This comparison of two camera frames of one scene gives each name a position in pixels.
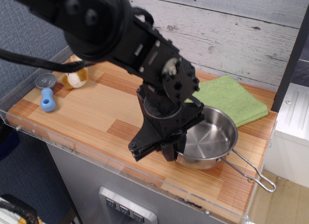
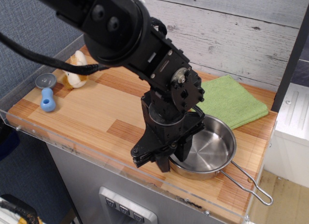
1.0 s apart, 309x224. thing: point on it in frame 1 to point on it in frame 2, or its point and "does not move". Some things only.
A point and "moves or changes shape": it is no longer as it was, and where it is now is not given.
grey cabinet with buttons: [97, 194] does not move
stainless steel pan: [210, 140] moves or changes shape
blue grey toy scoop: [47, 81] does not move
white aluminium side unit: [287, 156] does not move
